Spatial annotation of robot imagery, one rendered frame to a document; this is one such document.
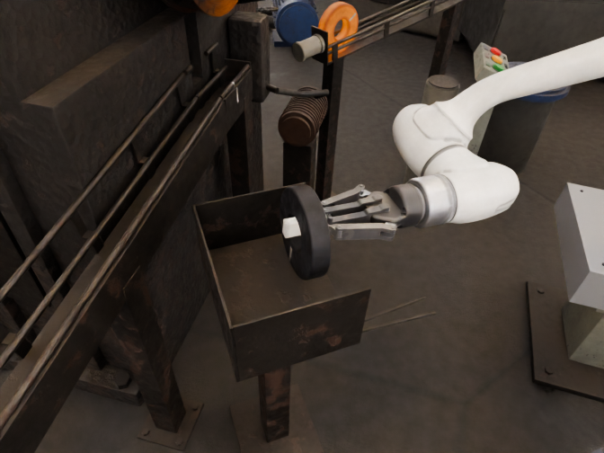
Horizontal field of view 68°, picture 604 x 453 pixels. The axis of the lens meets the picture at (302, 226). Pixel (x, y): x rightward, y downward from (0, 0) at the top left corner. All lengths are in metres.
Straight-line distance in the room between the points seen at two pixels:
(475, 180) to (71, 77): 0.71
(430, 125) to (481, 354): 0.85
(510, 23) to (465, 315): 1.95
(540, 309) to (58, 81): 1.51
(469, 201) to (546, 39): 2.46
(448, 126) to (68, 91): 0.66
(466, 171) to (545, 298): 0.98
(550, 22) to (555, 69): 2.30
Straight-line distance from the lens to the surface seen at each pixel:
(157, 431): 1.34
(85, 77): 0.87
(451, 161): 0.86
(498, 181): 0.86
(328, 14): 1.53
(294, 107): 1.46
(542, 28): 3.18
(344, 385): 1.38
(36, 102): 0.82
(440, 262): 1.75
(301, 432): 1.30
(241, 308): 0.77
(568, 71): 0.89
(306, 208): 0.66
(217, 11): 1.06
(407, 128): 0.93
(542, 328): 1.66
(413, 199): 0.77
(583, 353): 1.60
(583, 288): 1.26
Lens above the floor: 1.21
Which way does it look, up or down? 42 degrees down
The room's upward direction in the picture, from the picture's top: 2 degrees clockwise
